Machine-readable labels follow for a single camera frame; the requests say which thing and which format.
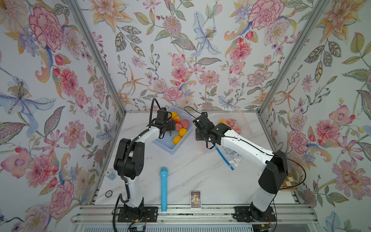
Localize single poker chip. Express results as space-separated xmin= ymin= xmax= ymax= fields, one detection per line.
xmin=105 ymin=190 xmax=113 ymax=198

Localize blue patterned poker chip stack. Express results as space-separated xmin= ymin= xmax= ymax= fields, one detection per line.
xmin=105 ymin=169 xmax=117 ymax=180

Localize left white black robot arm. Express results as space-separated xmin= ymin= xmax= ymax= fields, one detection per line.
xmin=114 ymin=98 xmax=175 ymax=220

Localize clear blue zip-top bag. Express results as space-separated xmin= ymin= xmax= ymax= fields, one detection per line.
xmin=216 ymin=146 xmax=243 ymax=170

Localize blue perforated plastic basket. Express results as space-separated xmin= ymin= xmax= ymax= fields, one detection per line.
xmin=153 ymin=106 xmax=194 ymax=155

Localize pink peach with leaf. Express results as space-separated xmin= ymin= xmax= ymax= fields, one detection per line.
xmin=227 ymin=119 xmax=236 ymax=128

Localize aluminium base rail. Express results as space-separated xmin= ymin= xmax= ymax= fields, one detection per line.
xmin=71 ymin=204 xmax=318 ymax=225

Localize light blue toy microphone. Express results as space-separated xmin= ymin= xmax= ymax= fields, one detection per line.
xmin=160 ymin=167 xmax=168 ymax=212

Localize wooden chessboard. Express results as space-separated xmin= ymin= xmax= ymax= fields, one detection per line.
xmin=280 ymin=173 xmax=297 ymax=190

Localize small purple card box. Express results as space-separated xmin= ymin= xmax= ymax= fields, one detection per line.
xmin=190 ymin=190 xmax=202 ymax=209

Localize pink peach centre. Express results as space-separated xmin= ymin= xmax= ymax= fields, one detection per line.
xmin=175 ymin=123 xmax=183 ymax=131

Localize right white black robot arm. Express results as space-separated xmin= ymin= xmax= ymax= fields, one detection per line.
xmin=193 ymin=112 xmax=293 ymax=222

